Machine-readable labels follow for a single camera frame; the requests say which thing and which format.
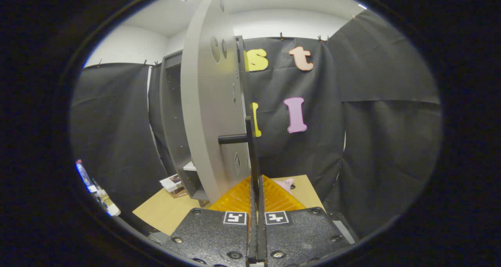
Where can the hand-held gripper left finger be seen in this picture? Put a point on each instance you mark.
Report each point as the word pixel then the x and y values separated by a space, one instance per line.
pixel 211 235

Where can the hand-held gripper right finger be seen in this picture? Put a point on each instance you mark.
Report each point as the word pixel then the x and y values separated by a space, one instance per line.
pixel 301 231

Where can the grey shoe cabinet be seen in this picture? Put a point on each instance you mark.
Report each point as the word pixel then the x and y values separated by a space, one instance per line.
pixel 172 114

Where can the green and pink plush toy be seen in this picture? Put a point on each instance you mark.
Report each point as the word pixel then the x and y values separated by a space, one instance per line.
pixel 285 183

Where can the brown book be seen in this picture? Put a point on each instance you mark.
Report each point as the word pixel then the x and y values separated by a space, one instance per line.
pixel 180 192

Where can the black backdrop cloth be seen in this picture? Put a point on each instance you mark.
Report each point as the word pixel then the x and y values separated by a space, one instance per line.
pixel 383 141

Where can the blue plastic item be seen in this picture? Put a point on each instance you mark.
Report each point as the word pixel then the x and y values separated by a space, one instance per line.
pixel 83 173

